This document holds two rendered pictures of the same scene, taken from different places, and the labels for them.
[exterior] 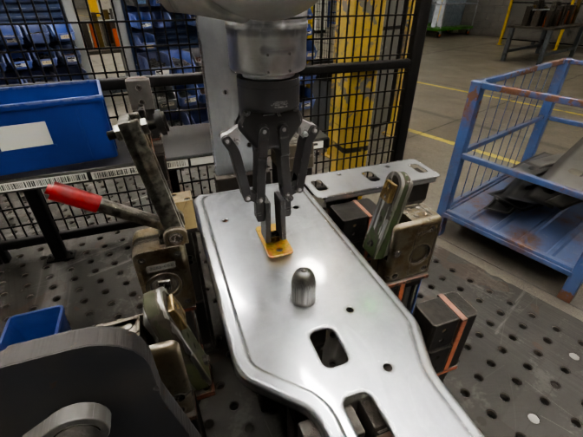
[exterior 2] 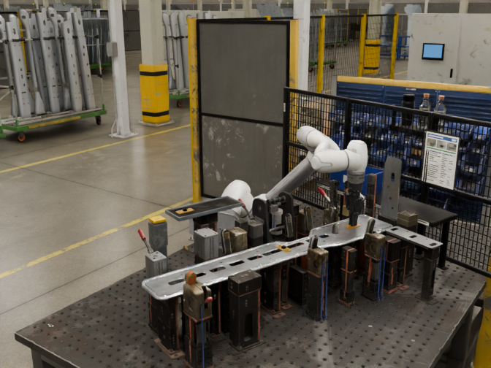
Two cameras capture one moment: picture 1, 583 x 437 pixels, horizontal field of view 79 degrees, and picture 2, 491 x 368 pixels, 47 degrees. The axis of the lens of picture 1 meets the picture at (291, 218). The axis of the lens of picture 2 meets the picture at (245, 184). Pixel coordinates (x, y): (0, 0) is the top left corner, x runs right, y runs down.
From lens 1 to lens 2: 2.70 m
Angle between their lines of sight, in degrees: 68
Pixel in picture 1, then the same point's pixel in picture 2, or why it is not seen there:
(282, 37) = (350, 175)
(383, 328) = (334, 240)
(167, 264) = (327, 215)
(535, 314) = (433, 334)
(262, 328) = (322, 230)
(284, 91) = (351, 185)
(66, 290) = not seen: hidden behind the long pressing
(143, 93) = (370, 179)
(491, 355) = (394, 320)
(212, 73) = (386, 179)
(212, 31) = (387, 168)
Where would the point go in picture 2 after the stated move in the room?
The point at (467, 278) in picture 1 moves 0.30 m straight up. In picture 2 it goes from (442, 318) to (449, 260)
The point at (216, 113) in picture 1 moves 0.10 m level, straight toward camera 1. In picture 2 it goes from (384, 192) to (370, 195)
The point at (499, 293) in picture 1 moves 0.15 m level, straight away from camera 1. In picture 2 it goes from (439, 326) to (474, 334)
